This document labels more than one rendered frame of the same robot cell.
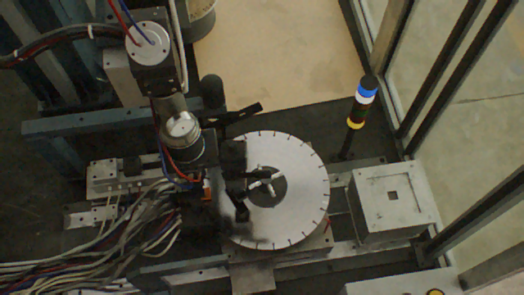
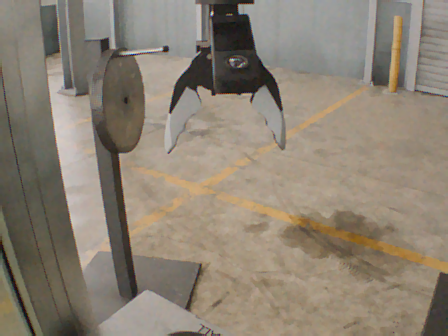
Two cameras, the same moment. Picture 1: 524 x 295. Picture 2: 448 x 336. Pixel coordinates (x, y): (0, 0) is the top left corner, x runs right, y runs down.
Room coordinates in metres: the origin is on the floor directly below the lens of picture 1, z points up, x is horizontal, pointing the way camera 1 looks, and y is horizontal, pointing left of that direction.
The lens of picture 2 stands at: (0.27, -0.29, 1.10)
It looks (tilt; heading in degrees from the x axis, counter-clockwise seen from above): 25 degrees down; 223
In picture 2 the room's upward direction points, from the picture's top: straight up
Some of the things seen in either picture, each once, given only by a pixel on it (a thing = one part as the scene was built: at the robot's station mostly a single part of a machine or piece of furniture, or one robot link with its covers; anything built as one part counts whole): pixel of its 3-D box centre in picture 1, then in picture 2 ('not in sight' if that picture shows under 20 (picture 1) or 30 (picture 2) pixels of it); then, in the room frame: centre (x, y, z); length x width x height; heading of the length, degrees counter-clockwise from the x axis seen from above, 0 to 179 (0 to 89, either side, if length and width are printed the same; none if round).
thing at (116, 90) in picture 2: not in sight; (111, 186); (-0.34, -1.39, 0.50); 0.50 x 0.50 x 1.00; 34
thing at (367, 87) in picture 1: (368, 85); not in sight; (0.62, -0.25, 1.14); 0.05 x 0.04 x 0.03; 9
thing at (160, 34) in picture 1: (159, 20); not in sight; (0.56, 0.18, 1.45); 0.35 x 0.07 x 0.28; 9
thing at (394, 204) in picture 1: (386, 204); not in sight; (0.43, -0.35, 0.82); 0.18 x 0.18 x 0.15; 9
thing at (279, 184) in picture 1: (266, 184); not in sight; (0.44, -0.01, 0.96); 0.11 x 0.11 x 0.03
